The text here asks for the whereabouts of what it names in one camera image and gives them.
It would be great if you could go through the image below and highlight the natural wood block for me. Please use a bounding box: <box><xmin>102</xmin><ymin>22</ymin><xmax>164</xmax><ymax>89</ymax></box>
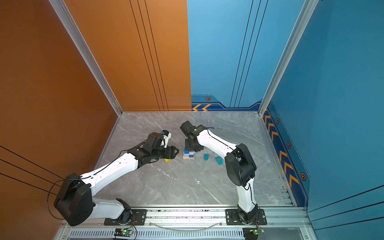
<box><xmin>183</xmin><ymin>156</ymin><xmax>195</xmax><ymax>160</ymax></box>

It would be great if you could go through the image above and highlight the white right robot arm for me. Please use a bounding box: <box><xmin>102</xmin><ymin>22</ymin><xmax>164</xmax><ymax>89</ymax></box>
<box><xmin>180</xmin><ymin>121</ymin><xmax>259</xmax><ymax>225</ymax></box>

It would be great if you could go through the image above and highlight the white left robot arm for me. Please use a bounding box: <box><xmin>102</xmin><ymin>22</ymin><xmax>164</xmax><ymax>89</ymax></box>
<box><xmin>54</xmin><ymin>130</ymin><xmax>179</xmax><ymax>227</ymax></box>

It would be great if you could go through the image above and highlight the teal wood block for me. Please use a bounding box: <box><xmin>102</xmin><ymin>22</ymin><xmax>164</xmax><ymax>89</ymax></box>
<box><xmin>215</xmin><ymin>156</ymin><xmax>223</xmax><ymax>166</ymax></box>

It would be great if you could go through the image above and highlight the left circuit board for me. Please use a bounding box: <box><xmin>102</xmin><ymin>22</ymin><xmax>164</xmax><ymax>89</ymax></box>
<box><xmin>114</xmin><ymin>228</ymin><xmax>134</xmax><ymax>238</ymax></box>

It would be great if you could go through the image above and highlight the circuit board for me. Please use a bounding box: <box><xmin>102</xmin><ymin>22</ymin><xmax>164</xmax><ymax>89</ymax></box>
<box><xmin>114</xmin><ymin>228</ymin><xmax>134</xmax><ymax>238</ymax></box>
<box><xmin>250</xmin><ymin>226</ymin><xmax>265</xmax><ymax>235</ymax></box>

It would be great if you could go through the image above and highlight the right circuit board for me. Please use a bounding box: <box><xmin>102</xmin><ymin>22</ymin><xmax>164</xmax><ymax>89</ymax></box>
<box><xmin>250</xmin><ymin>226</ymin><xmax>265</xmax><ymax>235</ymax></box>

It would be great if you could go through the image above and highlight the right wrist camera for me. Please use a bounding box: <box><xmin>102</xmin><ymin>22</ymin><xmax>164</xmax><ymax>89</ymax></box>
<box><xmin>180</xmin><ymin>121</ymin><xmax>199</xmax><ymax>137</ymax></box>

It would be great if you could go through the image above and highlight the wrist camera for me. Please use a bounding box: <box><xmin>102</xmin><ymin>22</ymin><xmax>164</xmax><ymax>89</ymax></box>
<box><xmin>161</xmin><ymin>130</ymin><xmax>172</xmax><ymax>148</ymax></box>
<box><xmin>180</xmin><ymin>121</ymin><xmax>199</xmax><ymax>137</ymax></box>

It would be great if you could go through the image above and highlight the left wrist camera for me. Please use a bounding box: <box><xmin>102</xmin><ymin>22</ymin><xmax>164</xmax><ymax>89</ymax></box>
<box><xmin>161</xmin><ymin>130</ymin><xmax>172</xmax><ymax>148</ymax></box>

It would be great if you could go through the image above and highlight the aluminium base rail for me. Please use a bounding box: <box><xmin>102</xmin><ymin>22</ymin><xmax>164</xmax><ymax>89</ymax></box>
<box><xmin>55</xmin><ymin>206</ymin><xmax>317</xmax><ymax>240</ymax></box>

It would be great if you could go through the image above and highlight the aluminium corner post right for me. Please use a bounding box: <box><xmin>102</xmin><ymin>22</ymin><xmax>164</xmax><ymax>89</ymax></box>
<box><xmin>258</xmin><ymin>0</ymin><xmax>319</xmax><ymax>117</ymax></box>

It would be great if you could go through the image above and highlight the aluminium corner post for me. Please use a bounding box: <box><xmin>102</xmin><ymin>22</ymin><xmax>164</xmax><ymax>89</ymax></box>
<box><xmin>258</xmin><ymin>0</ymin><xmax>319</xmax><ymax>117</ymax></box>
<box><xmin>49</xmin><ymin>0</ymin><xmax>123</xmax><ymax>117</ymax></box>

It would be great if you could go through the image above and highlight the aluminium corner post left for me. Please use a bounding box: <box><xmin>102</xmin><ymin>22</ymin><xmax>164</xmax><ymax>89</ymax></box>
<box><xmin>49</xmin><ymin>0</ymin><xmax>123</xmax><ymax>117</ymax></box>

